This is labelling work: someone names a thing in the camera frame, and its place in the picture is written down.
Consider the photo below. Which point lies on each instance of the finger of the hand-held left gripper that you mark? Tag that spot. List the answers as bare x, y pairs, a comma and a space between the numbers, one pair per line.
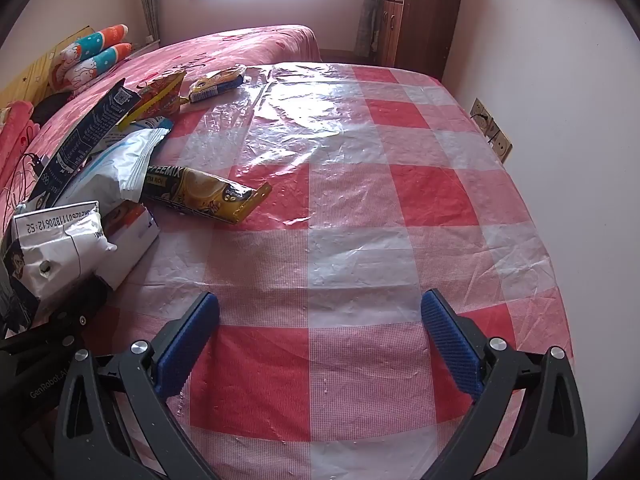
75, 312

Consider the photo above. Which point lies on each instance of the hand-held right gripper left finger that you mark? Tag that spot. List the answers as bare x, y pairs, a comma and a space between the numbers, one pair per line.
187, 340

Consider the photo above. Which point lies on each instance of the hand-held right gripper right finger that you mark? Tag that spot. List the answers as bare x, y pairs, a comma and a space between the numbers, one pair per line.
450, 340

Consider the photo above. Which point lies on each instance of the white black printed packet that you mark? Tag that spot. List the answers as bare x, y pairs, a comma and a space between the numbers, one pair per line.
55, 255

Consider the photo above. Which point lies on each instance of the white wipes pack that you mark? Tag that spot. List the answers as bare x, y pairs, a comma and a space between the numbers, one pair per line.
110, 170

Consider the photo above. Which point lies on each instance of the white blue tissue pack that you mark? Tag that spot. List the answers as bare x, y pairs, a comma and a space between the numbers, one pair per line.
155, 123

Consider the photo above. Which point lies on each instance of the white cardboard box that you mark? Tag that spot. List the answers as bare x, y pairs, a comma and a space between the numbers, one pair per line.
130, 252

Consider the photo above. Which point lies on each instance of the gold coffee mix packet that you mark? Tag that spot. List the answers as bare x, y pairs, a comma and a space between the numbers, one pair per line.
200, 190

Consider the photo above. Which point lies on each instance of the black charger plug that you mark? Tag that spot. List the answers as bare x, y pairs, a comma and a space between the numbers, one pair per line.
39, 165

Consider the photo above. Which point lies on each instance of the dark blue long packet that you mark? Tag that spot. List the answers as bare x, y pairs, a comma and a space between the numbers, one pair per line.
85, 135

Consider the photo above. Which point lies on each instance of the pink folded blanket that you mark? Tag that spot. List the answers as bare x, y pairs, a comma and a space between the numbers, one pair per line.
12, 135

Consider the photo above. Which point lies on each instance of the black cloth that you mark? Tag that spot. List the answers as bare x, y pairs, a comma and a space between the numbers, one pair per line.
50, 107

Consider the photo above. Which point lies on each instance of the red yellow snack packet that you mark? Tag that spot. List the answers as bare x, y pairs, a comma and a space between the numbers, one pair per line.
160, 95

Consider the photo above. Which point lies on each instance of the yellow wooden headboard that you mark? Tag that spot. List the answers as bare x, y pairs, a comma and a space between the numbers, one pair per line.
25, 80

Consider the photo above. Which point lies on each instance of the bed with pink bedspread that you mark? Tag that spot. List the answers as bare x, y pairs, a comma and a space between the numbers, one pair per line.
200, 52

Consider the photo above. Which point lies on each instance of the grey curtain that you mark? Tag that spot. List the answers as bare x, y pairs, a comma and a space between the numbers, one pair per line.
149, 0
367, 25

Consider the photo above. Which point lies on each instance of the brown wooden cabinet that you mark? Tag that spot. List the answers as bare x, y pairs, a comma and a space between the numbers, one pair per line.
420, 20

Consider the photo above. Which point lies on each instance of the wall socket panel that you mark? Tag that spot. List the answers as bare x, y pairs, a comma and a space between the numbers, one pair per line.
492, 132

